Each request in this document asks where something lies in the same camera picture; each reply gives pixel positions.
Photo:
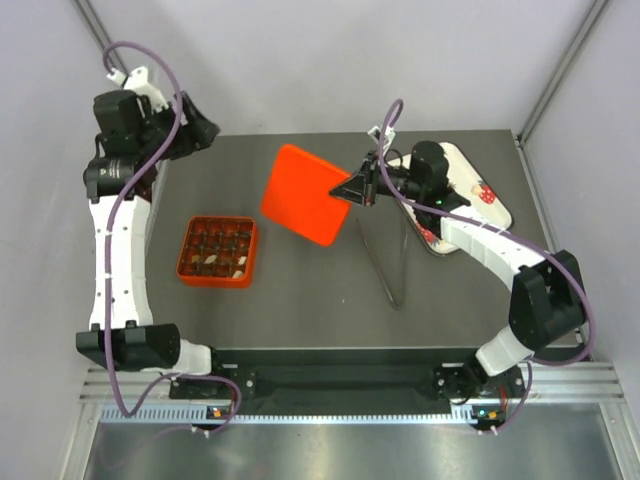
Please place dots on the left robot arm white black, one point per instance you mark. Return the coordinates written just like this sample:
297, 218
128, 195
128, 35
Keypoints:
119, 188

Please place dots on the metal tweezers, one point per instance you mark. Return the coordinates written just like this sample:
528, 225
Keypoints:
393, 283

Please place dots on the orange box lid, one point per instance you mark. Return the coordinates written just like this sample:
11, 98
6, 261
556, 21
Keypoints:
297, 195

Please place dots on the white strawberry tray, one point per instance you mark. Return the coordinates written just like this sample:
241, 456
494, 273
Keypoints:
467, 182

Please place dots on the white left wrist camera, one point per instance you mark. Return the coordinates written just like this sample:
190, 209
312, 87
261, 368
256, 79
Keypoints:
139, 81

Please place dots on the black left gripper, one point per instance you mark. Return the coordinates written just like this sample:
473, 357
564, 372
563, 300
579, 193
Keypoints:
200, 132

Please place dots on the orange chocolate box with grid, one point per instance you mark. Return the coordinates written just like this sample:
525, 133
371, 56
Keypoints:
228, 237

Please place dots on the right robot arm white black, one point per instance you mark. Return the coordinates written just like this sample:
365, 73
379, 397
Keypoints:
547, 296

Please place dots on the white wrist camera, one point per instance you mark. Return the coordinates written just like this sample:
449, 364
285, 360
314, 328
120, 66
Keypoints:
385, 138
139, 81

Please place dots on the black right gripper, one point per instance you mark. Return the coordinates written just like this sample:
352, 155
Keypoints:
363, 185

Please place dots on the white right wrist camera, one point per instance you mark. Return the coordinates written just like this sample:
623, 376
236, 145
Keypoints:
385, 138

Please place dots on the aluminium rail frame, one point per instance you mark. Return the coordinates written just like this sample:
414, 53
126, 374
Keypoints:
571, 422

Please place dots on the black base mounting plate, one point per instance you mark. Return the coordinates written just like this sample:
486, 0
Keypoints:
358, 381

